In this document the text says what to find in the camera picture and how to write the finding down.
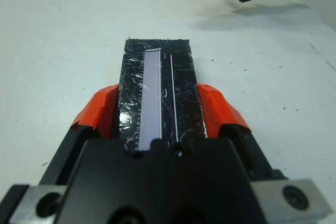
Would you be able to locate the foil-topped black box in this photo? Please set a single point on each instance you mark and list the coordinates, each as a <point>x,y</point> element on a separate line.
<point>183,90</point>

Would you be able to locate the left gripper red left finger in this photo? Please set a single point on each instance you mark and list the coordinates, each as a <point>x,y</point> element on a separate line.
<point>99,113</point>

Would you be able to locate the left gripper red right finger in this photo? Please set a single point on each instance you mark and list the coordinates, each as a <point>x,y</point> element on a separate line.
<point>220,111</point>

